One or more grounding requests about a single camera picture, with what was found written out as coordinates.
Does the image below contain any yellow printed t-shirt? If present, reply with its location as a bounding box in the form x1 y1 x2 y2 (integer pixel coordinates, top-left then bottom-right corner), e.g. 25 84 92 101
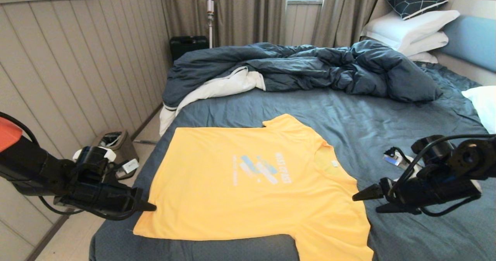
133 114 374 261

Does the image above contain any brown trash bin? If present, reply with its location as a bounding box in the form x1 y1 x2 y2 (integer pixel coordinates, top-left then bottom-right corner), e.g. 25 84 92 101
91 129 139 179

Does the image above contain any crumpled dark trash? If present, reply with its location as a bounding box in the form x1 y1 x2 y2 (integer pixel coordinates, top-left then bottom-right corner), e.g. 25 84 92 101
102 133 121 147

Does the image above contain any dark blue bed sheet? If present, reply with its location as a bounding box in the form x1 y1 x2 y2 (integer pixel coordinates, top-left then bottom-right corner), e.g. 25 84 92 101
89 62 496 261

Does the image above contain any dark blue duvet white lining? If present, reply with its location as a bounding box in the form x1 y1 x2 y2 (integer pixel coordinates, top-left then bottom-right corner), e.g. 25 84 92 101
160 40 443 136

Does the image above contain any blue padded headboard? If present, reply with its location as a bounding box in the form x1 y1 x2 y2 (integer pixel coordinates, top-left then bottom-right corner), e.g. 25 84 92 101
440 15 496 74

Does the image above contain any dark green hard case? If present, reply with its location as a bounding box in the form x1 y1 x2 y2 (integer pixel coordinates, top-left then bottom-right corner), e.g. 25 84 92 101
170 36 210 62

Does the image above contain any large white pillow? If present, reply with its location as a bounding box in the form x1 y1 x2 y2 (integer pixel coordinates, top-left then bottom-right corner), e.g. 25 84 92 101
360 9 461 52

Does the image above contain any beige curtain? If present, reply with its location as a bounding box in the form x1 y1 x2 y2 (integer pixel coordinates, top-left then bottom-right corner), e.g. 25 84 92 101
159 0 287 48
310 0 423 48

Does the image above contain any dark geometric patterned cushion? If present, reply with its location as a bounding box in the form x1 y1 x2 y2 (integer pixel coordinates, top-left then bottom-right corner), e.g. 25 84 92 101
382 0 448 21

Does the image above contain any white stick vacuum cleaner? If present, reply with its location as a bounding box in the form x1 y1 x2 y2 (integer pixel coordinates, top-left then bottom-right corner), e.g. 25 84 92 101
207 0 215 48

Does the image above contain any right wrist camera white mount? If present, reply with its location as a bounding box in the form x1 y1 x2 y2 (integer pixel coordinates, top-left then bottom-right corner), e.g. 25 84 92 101
383 147 423 176

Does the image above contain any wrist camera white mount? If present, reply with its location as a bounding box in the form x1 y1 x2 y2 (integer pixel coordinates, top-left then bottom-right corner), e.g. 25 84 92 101
383 147 423 176
73 147 139 176

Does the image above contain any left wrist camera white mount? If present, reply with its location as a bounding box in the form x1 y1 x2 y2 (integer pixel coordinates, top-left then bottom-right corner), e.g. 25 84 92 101
73 147 139 176

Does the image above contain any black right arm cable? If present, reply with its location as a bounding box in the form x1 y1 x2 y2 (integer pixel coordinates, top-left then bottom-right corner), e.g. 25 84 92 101
387 134 496 217

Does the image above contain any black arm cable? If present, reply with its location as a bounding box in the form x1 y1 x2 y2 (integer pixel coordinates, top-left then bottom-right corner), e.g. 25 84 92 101
387 134 496 217
0 112 134 221

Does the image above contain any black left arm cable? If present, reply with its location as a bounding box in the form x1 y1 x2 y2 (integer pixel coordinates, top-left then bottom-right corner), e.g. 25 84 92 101
0 112 134 221

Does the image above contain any beige headboard frame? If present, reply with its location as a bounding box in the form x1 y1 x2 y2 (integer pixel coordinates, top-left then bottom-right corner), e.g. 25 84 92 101
368 0 496 86

